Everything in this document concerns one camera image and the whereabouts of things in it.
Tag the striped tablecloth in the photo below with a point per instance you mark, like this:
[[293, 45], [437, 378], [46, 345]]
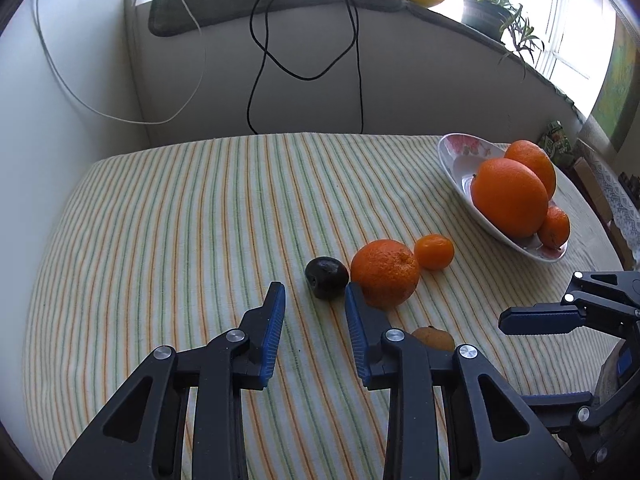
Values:
[[200, 210]]

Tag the wall poster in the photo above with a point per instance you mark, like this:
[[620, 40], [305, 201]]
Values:
[[620, 85]]

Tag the potted spider plant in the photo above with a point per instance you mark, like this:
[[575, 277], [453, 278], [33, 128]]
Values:
[[482, 12]]

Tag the floral white plate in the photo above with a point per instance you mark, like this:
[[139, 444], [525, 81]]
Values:
[[460, 160]]

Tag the cardboard box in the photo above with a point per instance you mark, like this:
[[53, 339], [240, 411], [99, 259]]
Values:
[[592, 185]]

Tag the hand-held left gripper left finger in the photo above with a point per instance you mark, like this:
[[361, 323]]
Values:
[[271, 330]]

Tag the dark plum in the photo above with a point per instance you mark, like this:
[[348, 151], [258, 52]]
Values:
[[326, 277]]

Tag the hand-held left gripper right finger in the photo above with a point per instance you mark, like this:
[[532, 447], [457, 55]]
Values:
[[356, 335]]

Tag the large orange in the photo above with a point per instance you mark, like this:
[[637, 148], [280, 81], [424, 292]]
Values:
[[537, 162], [510, 200]]

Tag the white lace cloth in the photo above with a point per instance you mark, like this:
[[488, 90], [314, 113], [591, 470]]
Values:
[[615, 195]]

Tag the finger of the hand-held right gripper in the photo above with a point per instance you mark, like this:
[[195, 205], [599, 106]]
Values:
[[535, 321], [595, 425]]

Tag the small brown round fruit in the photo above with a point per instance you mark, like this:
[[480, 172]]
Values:
[[434, 337]]

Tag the small mandarin orange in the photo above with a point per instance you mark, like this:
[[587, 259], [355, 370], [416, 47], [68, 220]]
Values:
[[434, 251]]

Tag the window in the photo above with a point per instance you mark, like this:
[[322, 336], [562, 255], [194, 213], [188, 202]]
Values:
[[575, 20]]

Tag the green snack packet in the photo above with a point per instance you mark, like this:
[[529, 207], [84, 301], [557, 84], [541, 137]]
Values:
[[555, 140]]

